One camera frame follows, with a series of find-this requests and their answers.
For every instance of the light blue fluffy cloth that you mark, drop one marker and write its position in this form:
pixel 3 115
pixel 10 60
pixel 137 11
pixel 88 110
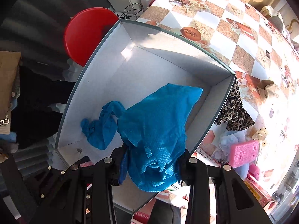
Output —
pixel 225 142

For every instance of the beige cloth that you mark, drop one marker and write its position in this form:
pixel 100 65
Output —
pixel 266 87

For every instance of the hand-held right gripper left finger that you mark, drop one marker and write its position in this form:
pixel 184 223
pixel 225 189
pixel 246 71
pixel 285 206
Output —
pixel 116 168

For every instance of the cream polka dot scrunchie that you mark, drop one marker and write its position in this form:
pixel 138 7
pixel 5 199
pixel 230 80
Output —
pixel 259 134

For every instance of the blue textured cloth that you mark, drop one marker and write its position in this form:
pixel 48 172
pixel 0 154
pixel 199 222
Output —
pixel 158 121

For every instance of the large pink sponge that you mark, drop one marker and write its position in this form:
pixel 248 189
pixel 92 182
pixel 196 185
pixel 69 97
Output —
pixel 243 152

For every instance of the grey cardboard box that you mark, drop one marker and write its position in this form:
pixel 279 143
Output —
pixel 130 74

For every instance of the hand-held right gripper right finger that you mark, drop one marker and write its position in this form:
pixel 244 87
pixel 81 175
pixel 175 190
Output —
pixel 186 170

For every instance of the red round stool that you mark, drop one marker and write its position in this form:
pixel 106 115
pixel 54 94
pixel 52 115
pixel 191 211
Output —
pixel 86 35

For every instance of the leopard print scrunchie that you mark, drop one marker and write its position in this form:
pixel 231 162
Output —
pixel 236 116

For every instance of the red patterned carton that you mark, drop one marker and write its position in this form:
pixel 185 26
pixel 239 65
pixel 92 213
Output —
pixel 257 191

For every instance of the checkered printed tablecloth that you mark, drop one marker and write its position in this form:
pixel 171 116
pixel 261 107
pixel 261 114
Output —
pixel 233 39

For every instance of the person's jeans leg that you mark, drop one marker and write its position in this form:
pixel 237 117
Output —
pixel 163 214

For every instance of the dark clothing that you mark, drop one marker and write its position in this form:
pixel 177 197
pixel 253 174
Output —
pixel 39 112

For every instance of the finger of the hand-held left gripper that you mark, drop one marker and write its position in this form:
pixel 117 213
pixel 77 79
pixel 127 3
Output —
pixel 53 184

